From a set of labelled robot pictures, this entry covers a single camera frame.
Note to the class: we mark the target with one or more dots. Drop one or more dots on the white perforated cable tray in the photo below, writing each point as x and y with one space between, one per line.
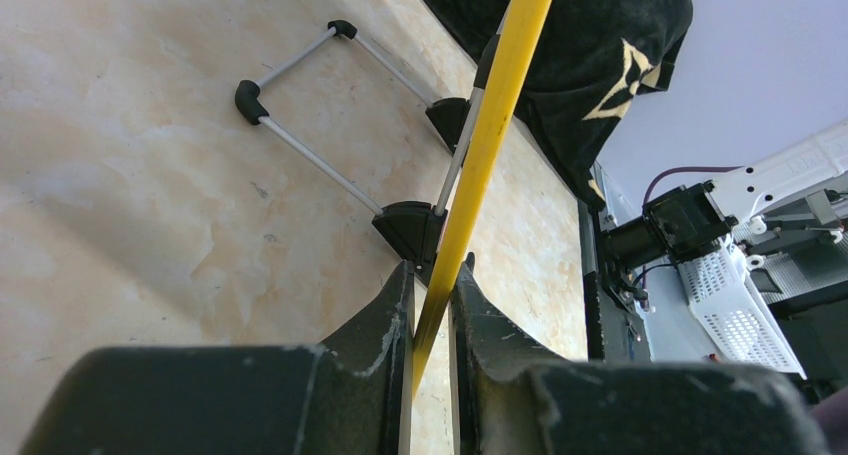
723 298

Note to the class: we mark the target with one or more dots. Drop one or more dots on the black floral blanket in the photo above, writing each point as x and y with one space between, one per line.
592 58

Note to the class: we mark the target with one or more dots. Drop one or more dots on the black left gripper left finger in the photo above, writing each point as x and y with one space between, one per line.
348 394

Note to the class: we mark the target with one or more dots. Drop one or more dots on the metal whiteboard kickstand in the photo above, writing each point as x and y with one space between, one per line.
343 104

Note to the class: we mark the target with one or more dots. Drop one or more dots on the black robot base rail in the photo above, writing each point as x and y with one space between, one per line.
614 330

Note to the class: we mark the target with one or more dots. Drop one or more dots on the black whiteboard stand clip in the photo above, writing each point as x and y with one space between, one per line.
413 230

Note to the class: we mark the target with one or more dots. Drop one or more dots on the yellow framed whiteboard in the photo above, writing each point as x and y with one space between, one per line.
523 24

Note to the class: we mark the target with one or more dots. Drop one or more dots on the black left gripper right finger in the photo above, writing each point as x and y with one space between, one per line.
513 395

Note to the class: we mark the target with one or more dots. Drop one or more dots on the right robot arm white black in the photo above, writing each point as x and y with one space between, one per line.
685 223

